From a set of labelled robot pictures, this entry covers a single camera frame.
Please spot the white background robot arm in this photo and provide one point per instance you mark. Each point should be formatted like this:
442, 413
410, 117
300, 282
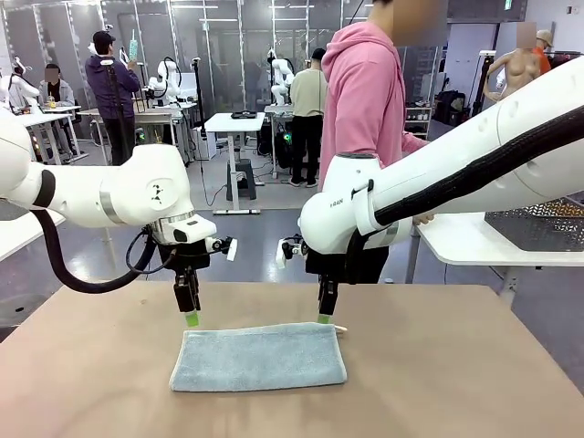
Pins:
18, 89
164, 77
279, 77

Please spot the black tray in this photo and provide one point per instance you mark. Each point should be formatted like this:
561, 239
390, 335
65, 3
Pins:
246, 115

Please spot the blue-grey towel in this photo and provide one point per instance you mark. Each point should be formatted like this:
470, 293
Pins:
257, 358

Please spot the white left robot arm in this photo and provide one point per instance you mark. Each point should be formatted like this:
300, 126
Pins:
137, 191

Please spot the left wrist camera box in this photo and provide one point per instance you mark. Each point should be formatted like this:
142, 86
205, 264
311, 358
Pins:
230, 248

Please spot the person's right forearm pink sleeve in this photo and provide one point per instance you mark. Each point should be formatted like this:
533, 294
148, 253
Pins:
413, 145

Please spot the bare torso mannequin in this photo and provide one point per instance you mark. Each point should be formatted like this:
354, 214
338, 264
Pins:
515, 68

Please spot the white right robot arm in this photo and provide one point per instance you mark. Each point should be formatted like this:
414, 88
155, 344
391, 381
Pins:
456, 164

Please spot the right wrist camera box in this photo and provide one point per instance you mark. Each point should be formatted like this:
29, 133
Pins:
282, 253

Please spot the person's right hand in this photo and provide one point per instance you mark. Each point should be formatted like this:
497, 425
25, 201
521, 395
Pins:
423, 219

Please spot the white standing desk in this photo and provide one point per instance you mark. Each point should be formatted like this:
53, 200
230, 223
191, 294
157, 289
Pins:
232, 123

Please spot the seated person grey jacket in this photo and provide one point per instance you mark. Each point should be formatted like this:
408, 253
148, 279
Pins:
57, 93

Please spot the mannequin with tan cap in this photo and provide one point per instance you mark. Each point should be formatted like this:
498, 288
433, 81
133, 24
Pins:
544, 38

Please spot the grey round floor base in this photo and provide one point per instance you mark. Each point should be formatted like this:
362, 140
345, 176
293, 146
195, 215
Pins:
16, 310

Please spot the black bag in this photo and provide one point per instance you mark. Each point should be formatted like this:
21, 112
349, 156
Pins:
451, 107

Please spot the grey step stool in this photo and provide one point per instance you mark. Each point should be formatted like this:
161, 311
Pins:
242, 180

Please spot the white shelf unit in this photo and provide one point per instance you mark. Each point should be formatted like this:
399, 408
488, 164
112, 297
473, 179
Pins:
417, 121

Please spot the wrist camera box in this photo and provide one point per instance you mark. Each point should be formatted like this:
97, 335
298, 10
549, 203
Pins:
282, 253
230, 248

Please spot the black tripod pole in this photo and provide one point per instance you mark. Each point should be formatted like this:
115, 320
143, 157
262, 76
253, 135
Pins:
199, 100

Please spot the person in beige shirt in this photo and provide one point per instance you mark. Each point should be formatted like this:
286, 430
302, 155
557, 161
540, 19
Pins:
308, 96

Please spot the white table corner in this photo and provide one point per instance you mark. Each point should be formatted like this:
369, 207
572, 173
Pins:
18, 232

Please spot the person in pink hoodie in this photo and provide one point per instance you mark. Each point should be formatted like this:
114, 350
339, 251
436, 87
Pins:
360, 91

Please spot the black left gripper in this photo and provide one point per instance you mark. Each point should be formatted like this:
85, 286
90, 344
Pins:
189, 257

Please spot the white office desk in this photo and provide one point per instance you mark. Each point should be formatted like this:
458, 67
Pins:
45, 119

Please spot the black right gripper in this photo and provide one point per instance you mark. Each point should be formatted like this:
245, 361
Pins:
326, 264

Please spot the person in purple jacket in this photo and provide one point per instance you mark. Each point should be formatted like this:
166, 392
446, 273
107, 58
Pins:
109, 86

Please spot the white side table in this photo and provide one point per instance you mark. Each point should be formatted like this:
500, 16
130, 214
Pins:
461, 242

